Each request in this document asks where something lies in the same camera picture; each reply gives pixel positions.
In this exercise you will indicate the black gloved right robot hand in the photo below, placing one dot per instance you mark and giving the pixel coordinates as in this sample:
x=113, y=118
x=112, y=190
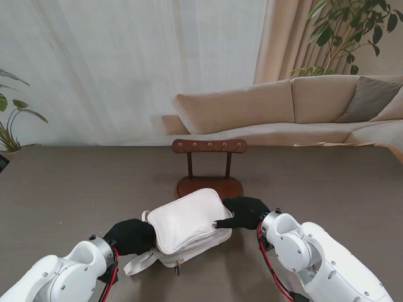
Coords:
x=245, y=214

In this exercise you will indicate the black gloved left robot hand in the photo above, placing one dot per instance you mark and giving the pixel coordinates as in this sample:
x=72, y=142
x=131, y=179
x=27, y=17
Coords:
x=132, y=236

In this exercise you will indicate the cream white zipper bag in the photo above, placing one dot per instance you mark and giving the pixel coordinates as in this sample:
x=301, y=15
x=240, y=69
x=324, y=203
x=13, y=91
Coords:
x=185, y=223

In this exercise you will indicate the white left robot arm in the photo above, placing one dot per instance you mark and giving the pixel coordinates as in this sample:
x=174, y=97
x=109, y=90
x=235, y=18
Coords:
x=63, y=273

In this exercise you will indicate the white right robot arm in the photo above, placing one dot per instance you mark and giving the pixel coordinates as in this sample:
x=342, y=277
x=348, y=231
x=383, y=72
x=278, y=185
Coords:
x=321, y=258

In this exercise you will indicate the beige sofa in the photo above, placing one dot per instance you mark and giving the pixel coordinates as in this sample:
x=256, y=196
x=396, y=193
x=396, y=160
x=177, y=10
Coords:
x=236, y=107

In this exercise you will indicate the black flat device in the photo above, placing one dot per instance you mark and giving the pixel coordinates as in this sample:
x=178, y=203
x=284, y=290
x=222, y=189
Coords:
x=3, y=163

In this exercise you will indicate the white sheer curtain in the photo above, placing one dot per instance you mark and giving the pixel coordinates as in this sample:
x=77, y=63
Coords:
x=126, y=69

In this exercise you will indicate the grey sofa cushion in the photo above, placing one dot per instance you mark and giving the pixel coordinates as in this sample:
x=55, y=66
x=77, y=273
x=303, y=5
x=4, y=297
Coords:
x=368, y=100

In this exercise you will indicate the beige pleated curtain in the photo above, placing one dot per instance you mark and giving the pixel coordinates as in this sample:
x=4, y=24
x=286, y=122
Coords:
x=283, y=47

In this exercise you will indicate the broad-leaf green houseplant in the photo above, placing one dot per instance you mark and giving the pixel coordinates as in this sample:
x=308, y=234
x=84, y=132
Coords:
x=20, y=105

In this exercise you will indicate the beige sofa cushion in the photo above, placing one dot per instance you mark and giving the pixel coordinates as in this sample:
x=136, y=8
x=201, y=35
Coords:
x=393, y=110

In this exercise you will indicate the tall dark-leaf houseplant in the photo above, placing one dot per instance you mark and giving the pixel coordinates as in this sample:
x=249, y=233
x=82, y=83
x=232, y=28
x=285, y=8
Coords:
x=327, y=33

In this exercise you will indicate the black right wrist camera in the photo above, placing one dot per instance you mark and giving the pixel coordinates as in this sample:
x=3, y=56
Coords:
x=267, y=247

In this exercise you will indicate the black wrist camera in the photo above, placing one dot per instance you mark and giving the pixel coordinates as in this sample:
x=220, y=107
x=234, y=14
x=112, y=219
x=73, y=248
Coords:
x=108, y=273
x=267, y=247

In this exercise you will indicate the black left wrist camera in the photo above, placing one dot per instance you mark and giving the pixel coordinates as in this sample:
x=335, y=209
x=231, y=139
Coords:
x=108, y=273

